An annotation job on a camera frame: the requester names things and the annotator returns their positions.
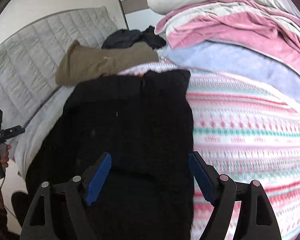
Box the black fleece garment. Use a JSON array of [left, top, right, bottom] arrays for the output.
[[11, 69, 194, 239]]

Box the olive brown garment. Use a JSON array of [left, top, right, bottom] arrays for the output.
[[55, 40, 159, 86]]

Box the light blue fleece blanket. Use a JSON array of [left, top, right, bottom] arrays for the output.
[[158, 41, 300, 103]]

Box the person left hand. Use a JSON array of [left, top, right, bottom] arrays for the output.
[[0, 143, 12, 169]]

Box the pink striped patterned blanket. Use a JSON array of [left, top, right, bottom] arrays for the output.
[[118, 62, 300, 240]]

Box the pink velvet blanket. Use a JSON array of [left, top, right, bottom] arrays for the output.
[[155, 0, 300, 75]]

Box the dark navy garment pile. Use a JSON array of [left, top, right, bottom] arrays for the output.
[[102, 25, 166, 49]]

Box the grey quilted headboard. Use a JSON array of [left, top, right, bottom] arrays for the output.
[[0, 6, 117, 128]]

